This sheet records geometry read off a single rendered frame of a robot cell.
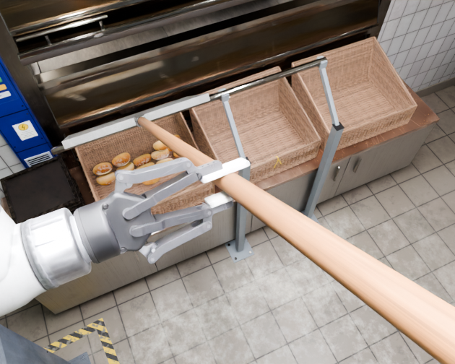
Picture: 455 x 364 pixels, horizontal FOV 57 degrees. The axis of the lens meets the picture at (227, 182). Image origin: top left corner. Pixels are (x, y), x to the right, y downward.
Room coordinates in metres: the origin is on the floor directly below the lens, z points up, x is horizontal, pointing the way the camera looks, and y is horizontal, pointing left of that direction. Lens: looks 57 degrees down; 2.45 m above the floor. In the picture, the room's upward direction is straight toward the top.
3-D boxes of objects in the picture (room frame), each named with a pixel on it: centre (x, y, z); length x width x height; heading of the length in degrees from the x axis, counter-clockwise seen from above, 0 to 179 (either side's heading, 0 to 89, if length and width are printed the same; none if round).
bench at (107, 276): (1.37, -0.03, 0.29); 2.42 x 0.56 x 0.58; 115
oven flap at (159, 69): (1.67, -0.01, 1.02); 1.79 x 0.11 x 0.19; 115
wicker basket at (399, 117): (1.69, -0.70, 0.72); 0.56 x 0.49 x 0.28; 114
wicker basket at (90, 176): (1.19, 0.41, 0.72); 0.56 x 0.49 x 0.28; 116
